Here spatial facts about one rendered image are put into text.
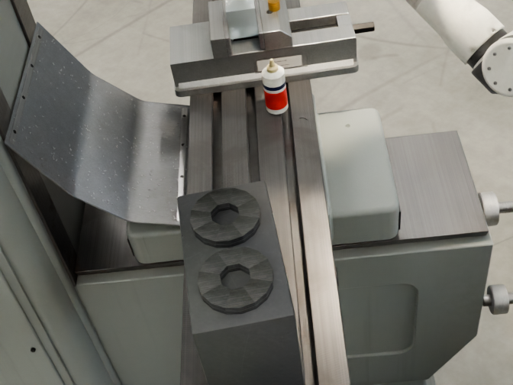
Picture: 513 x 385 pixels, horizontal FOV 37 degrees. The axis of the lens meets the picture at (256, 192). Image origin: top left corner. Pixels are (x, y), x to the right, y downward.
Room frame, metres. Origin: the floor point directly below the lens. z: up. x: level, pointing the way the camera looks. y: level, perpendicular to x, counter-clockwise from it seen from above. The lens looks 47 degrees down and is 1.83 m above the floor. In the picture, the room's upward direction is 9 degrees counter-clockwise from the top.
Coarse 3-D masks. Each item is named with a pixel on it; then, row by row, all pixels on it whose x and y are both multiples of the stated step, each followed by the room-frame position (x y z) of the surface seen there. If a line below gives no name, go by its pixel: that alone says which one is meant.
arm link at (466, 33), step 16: (432, 0) 0.88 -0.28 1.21; (448, 0) 0.87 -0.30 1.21; (464, 0) 0.87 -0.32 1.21; (432, 16) 0.87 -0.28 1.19; (448, 16) 0.86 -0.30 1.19; (464, 16) 0.85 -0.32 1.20; (480, 16) 0.85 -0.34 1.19; (448, 32) 0.85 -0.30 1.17; (464, 32) 0.83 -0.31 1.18; (480, 32) 0.83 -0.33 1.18; (496, 32) 0.83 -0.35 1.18; (512, 32) 0.81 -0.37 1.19; (464, 48) 0.83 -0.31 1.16; (480, 48) 0.81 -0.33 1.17; (480, 64) 0.79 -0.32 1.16; (480, 80) 0.78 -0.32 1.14
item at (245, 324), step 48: (240, 192) 0.68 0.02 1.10; (192, 240) 0.63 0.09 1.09; (240, 240) 0.61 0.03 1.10; (192, 288) 0.55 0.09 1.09; (240, 288) 0.53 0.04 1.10; (288, 288) 0.53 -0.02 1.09; (192, 336) 0.49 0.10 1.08; (240, 336) 0.49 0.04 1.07; (288, 336) 0.49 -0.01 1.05; (240, 384) 0.49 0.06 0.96; (288, 384) 0.49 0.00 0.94
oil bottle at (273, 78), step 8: (272, 64) 1.06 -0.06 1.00; (264, 72) 1.07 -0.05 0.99; (272, 72) 1.06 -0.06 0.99; (280, 72) 1.06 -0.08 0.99; (264, 80) 1.06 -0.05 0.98; (272, 80) 1.05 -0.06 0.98; (280, 80) 1.05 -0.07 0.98; (264, 88) 1.06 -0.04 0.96; (272, 88) 1.05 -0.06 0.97; (280, 88) 1.05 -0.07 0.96; (272, 96) 1.05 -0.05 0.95; (280, 96) 1.05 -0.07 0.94; (272, 104) 1.05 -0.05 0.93; (280, 104) 1.05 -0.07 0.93; (272, 112) 1.05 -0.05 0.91; (280, 112) 1.05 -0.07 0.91
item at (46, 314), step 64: (0, 0) 1.12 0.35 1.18; (0, 64) 1.02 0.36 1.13; (0, 128) 0.91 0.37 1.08; (0, 192) 0.88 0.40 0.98; (64, 192) 1.05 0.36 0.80; (0, 256) 0.87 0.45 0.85; (64, 256) 0.92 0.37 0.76; (0, 320) 0.86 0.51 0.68; (64, 320) 0.87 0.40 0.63; (0, 384) 0.86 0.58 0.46; (64, 384) 0.86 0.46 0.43
